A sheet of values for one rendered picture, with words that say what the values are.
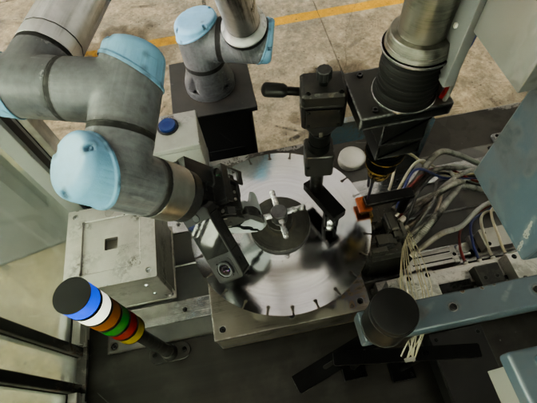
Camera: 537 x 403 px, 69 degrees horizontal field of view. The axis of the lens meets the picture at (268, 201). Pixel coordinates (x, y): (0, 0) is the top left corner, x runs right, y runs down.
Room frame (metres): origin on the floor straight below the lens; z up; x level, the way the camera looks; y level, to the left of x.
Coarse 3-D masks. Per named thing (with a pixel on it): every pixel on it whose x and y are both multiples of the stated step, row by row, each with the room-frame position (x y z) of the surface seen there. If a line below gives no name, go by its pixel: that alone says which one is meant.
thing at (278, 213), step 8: (272, 192) 0.36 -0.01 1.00; (272, 200) 0.35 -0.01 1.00; (272, 208) 0.33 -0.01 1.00; (280, 208) 0.33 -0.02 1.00; (288, 208) 0.33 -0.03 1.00; (296, 208) 0.33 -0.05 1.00; (304, 208) 0.33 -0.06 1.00; (272, 216) 0.31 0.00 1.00; (280, 216) 0.31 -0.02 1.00; (280, 224) 0.30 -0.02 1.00
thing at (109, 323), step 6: (114, 300) 0.18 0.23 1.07; (114, 306) 0.17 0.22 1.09; (120, 306) 0.17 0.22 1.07; (114, 312) 0.16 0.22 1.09; (120, 312) 0.16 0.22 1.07; (108, 318) 0.15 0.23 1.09; (114, 318) 0.15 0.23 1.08; (102, 324) 0.14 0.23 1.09; (108, 324) 0.15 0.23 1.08; (114, 324) 0.15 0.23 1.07; (102, 330) 0.14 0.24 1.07
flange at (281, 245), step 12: (264, 204) 0.37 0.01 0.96; (288, 204) 0.36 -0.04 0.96; (300, 204) 0.36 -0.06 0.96; (288, 216) 0.33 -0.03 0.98; (300, 216) 0.33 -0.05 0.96; (264, 228) 0.32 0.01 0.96; (276, 228) 0.31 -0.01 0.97; (288, 228) 0.30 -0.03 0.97; (300, 228) 0.31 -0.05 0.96; (264, 240) 0.29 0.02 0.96; (276, 240) 0.29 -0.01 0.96; (288, 240) 0.29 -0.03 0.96; (300, 240) 0.28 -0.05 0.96; (276, 252) 0.27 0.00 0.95
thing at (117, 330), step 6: (126, 312) 0.17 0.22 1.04; (120, 318) 0.16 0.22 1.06; (126, 318) 0.16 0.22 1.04; (120, 324) 0.15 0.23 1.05; (126, 324) 0.16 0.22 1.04; (96, 330) 0.14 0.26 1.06; (108, 330) 0.14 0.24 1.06; (114, 330) 0.14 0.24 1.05; (120, 330) 0.15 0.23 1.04; (114, 336) 0.14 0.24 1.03
